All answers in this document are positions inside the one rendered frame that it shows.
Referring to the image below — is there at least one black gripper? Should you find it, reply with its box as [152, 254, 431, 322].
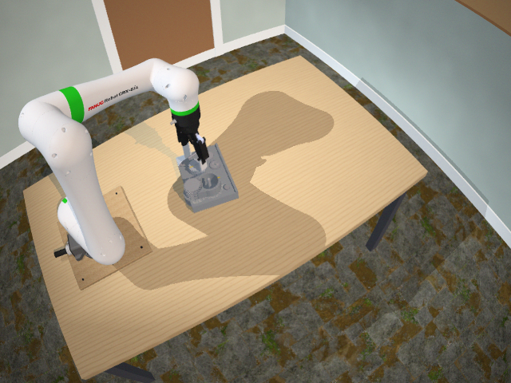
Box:
[175, 121, 209, 171]

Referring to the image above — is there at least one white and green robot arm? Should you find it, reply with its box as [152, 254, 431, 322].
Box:
[18, 58, 201, 265]

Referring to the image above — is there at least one grey toothed gear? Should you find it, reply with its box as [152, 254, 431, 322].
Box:
[188, 158, 206, 176]

